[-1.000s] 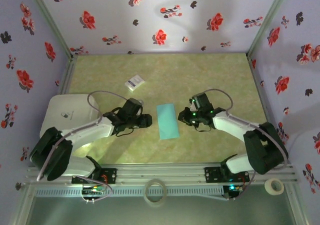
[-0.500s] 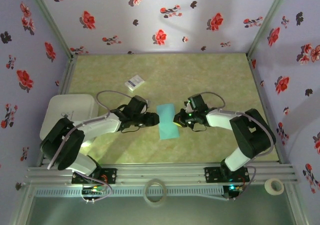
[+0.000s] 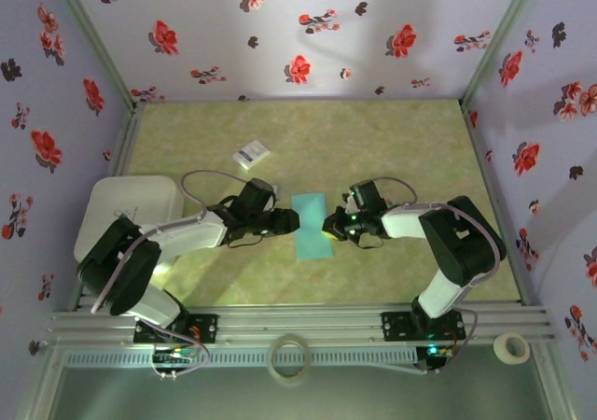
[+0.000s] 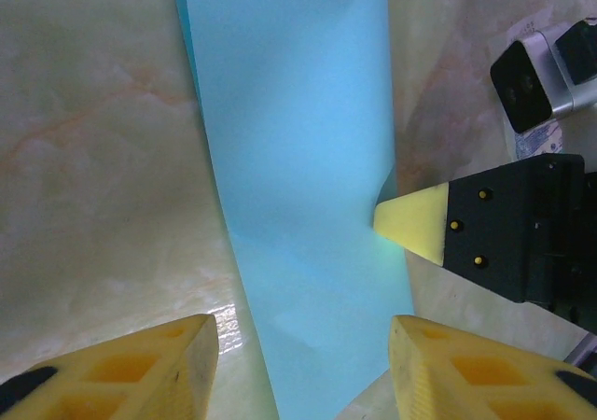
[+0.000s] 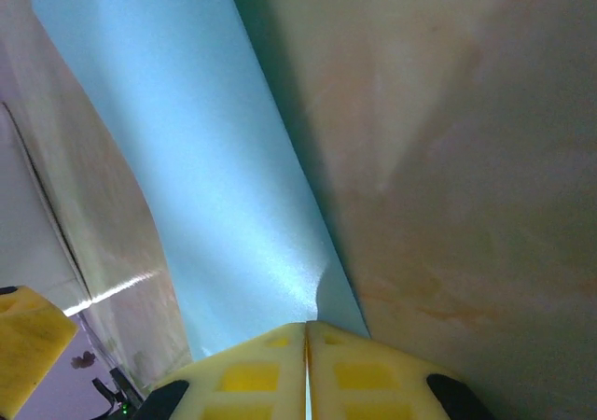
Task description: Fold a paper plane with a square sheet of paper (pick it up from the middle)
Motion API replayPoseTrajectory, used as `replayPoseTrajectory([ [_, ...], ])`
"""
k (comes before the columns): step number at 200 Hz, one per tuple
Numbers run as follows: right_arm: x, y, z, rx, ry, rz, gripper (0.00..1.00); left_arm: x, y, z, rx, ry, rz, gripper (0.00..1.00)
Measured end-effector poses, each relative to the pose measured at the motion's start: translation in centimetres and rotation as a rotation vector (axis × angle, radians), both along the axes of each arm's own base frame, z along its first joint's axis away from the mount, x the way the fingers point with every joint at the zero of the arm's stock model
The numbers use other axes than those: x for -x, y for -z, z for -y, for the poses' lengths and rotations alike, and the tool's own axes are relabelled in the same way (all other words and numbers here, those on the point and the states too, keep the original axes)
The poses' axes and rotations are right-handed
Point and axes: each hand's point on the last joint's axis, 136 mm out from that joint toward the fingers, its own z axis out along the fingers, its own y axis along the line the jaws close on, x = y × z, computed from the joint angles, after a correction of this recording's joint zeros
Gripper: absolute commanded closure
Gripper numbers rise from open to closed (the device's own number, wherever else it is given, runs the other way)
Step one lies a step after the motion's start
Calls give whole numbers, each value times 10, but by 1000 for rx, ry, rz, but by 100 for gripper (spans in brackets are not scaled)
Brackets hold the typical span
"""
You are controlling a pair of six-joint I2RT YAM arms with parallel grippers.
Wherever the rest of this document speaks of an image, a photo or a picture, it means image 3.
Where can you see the small white blue box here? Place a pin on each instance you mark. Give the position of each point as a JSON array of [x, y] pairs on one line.
[[251, 155]]

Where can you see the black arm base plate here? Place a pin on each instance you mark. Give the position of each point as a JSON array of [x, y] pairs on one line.
[[394, 326], [207, 327]]

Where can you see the aluminium mounting rail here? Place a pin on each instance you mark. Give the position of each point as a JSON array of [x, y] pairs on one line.
[[298, 319]]

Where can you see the teal paper sheet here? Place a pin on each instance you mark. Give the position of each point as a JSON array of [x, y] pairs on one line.
[[310, 242]]

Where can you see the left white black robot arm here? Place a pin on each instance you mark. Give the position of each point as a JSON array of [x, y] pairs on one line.
[[121, 266]]

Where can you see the small electronics board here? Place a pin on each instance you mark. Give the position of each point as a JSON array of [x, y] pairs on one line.
[[436, 351], [175, 354]]

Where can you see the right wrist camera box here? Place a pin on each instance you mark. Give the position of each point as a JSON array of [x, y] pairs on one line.
[[368, 195]]

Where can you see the white plastic container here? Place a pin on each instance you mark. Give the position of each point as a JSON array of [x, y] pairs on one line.
[[135, 196]]

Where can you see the aluminium upright frame post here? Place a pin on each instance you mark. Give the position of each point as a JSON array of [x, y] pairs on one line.
[[503, 37], [97, 37]]

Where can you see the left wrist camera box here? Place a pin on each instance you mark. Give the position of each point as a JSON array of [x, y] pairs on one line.
[[256, 193]]

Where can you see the white tape roll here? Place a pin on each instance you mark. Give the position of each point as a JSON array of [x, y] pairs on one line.
[[500, 352]]

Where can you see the aluminium lower frame bar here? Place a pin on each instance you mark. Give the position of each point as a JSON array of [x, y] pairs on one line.
[[39, 382], [552, 382]]

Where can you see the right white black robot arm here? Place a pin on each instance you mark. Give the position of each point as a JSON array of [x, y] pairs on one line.
[[462, 247]]

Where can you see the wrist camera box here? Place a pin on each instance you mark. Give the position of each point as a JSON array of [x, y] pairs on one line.
[[368, 195], [256, 193]]

